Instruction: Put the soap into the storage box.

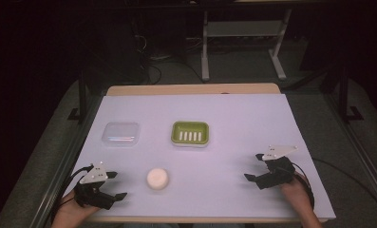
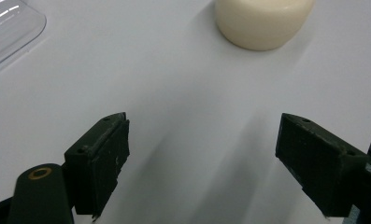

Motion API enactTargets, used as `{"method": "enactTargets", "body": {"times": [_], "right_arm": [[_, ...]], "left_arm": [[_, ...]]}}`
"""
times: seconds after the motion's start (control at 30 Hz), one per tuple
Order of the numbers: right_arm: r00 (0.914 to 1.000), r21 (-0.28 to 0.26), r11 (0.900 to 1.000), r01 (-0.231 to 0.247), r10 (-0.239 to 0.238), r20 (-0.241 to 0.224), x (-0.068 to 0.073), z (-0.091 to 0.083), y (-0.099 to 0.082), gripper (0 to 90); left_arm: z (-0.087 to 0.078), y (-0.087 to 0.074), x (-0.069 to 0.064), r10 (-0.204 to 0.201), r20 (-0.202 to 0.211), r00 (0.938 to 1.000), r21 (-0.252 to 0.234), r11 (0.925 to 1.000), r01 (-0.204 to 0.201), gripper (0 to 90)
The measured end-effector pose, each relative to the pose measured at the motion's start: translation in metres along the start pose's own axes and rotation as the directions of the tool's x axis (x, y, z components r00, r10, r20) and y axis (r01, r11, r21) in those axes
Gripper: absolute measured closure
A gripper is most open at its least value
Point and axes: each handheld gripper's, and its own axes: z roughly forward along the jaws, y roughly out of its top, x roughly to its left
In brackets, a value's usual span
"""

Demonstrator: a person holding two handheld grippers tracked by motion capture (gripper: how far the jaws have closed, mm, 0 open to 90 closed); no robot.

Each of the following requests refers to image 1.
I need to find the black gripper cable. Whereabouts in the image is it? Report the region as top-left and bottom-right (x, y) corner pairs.
(49, 163), (95, 226)
(289, 161), (316, 211)

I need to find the white metal desk frame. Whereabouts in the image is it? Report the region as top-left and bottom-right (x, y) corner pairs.
(200, 9), (292, 82)

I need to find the aluminium frame rail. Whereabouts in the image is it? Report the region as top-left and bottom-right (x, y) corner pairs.
(322, 90), (377, 214)
(27, 93), (105, 228)

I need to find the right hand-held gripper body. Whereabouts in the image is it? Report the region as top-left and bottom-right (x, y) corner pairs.
(256, 144), (299, 191)

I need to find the white table mat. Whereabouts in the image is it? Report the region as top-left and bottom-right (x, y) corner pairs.
(63, 93), (337, 220)

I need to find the person's left hand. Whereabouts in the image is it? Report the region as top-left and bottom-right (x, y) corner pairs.
(60, 189), (101, 221)

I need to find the black metal stand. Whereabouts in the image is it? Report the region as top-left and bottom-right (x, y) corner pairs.
(66, 67), (94, 125)
(320, 61), (365, 124)

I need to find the clear plastic lid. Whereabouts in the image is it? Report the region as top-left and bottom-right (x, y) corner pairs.
(101, 121), (141, 148)

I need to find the black floor cable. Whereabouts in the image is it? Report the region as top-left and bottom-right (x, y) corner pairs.
(311, 157), (377, 219)

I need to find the person's right hand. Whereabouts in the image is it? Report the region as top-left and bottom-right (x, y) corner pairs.
(278, 173), (314, 212)

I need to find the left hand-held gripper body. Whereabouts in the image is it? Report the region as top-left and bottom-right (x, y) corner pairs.
(74, 161), (115, 211)

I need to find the round white soap bar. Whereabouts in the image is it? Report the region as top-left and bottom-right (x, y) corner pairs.
(145, 167), (170, 191)

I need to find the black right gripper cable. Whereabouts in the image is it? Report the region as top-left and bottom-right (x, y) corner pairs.
(289, 161), (316, 211)

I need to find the green soap dish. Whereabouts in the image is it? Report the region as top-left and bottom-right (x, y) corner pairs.
(170, 120), (211, 148)

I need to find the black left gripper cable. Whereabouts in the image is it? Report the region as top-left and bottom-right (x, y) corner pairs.
(49, 163), (95, 226)

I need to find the bundle of dark cables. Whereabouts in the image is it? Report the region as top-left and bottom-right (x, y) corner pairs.
(129, 17), (206, 86)

